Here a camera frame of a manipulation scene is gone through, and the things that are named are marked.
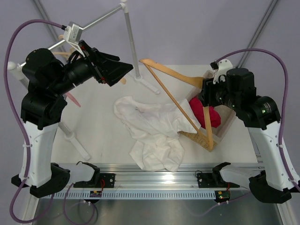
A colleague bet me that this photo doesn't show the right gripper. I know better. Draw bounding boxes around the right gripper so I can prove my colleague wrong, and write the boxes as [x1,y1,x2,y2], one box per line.
[197,74,240,111]

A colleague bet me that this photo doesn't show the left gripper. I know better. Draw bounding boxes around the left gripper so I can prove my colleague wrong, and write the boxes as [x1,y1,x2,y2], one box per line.
[49,39,132,96]

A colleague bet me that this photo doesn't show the wooden hanger with metal hook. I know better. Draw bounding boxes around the wooden hanger with metal hook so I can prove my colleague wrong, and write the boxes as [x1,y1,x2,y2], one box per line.
[139,59,214,151]

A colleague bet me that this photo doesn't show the white printed t shirt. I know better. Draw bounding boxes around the white printed t shirt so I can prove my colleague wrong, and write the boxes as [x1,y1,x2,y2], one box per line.
[114,96,201,172]

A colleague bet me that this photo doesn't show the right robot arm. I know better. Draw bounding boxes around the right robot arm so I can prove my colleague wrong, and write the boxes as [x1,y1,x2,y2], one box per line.
[198,68,299,204]

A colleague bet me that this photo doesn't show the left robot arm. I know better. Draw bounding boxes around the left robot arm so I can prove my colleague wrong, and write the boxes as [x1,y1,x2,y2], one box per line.
[12,40,134,198]

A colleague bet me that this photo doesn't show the light wooden hanger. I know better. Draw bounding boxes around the light wooden hanger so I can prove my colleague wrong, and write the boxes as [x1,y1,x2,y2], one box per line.
[53,47,127,86]

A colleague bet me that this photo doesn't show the pink hanger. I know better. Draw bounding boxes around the pink hanger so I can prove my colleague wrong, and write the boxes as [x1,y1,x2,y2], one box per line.
[66,92,81,107]

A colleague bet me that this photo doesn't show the pink cloth in basket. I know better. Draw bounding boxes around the pink cloth in basket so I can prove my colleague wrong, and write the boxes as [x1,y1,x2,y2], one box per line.
[188,97,222,129]

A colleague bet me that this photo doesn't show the wicker basket with liner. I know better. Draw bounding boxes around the wicker basket with liner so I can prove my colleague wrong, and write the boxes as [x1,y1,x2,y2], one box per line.
[179,69,236,152]

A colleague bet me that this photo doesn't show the clothes rack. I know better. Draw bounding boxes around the clothes rack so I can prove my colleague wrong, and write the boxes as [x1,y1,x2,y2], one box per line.
[7,0,160,160]

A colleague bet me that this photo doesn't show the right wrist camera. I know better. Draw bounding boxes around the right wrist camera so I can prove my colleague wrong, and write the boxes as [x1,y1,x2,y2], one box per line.
[210,59,233,84]

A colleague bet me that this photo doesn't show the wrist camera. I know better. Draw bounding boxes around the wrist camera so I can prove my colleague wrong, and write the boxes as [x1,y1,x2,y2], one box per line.
[63,22,85,57]
[210,59,233,84]

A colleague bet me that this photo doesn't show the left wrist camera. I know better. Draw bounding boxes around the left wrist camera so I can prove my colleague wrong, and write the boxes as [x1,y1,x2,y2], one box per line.
[63,22,85,57]

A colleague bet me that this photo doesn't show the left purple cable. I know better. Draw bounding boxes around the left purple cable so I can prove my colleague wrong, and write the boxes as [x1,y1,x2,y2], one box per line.
[4,20,100,223]

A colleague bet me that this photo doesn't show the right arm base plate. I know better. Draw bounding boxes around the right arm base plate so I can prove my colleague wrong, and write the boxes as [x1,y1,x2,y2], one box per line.
[195,172,240,188]

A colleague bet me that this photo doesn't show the white cable duct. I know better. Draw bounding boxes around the white cable duct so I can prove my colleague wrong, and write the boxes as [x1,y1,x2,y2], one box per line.
[54,189,216,200]

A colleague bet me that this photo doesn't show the aluminium rail frame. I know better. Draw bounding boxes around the aluminium rail frame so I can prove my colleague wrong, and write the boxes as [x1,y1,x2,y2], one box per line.
[30,65,282,190]

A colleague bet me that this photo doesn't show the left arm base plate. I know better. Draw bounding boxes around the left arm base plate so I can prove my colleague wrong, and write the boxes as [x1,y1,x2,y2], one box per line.
[73,172,116,188]

